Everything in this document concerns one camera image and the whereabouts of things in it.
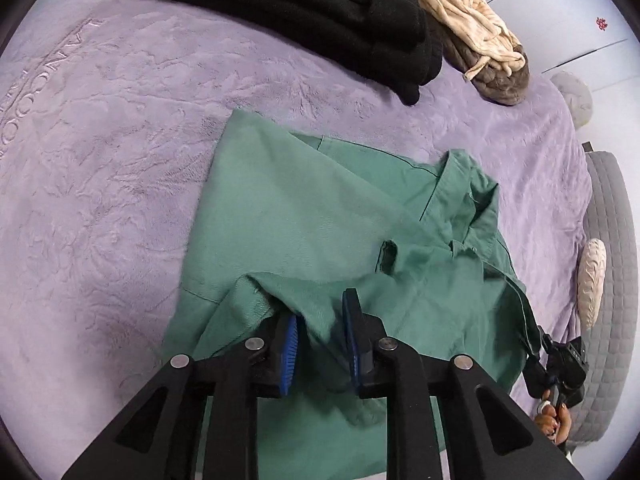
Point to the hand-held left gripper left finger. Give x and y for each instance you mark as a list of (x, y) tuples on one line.
[(289, 355)]

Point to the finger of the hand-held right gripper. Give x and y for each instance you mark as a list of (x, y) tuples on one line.
[(546, 342), (535, 377)]

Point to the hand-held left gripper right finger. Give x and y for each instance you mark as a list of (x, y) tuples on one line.
[(350, 340)]

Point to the green work jacket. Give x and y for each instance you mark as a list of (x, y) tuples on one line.
[(310, 225)]

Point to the person's right hand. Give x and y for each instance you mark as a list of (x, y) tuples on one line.
[(552, 420)]

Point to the cream shell-shaped cushion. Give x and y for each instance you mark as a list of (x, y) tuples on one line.
[(591, 285)]

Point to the grey quilted headboard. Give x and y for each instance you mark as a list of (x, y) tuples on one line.
[(610, 270)]

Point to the round white patterned cushion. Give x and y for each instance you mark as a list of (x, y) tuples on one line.
[(575, 97)]

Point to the purple embossed blanket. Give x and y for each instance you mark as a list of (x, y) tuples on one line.
[(110, 185)]

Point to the brown fuzzy garment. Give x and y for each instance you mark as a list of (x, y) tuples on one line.
[(500, 82)]

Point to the black folded garment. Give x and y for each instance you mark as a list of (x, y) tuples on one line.
[(310, 5)]

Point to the beige striped garment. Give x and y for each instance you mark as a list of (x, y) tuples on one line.
[(450, 15)]

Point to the red wall sticker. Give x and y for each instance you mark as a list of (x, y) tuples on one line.
[(600, 23)]

